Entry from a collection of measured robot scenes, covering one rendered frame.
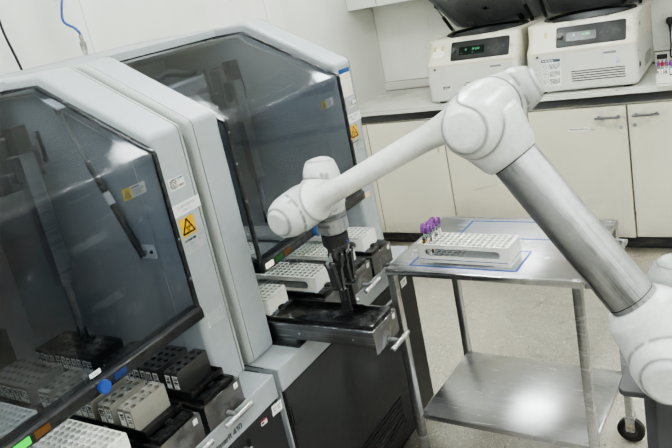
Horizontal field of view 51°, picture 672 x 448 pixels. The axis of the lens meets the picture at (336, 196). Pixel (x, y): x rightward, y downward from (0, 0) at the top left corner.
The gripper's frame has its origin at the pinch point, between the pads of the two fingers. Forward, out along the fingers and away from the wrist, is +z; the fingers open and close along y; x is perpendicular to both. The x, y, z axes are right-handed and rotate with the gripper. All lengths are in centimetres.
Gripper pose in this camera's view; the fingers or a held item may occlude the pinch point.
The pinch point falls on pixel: (347, 297)
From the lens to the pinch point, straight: 201.6
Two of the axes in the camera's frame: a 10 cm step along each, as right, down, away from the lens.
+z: 2.0, 9.4, 2.9
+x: 8.4, -0.1, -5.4
